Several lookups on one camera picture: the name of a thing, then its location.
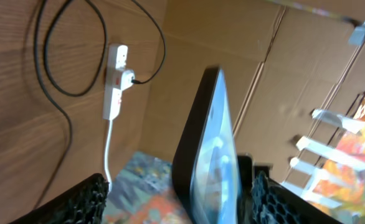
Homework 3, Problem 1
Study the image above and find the white charger plug adapter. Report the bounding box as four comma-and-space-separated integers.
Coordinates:
120, 70, 135, 91

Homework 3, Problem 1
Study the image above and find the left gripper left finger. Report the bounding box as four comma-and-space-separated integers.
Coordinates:
11, 173, 109, 224

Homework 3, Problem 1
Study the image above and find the white power strip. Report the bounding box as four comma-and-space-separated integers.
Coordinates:
103, 44, 128, 120

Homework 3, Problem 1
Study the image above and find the Samsung Galaxy smartphone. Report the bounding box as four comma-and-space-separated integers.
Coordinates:
171, 66, 241, 224

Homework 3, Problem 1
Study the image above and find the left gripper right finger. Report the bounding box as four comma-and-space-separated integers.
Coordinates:
252, 171, 340, 224

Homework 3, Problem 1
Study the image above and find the white power strip cord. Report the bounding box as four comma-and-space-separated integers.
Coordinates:
103, 119, 113, 191

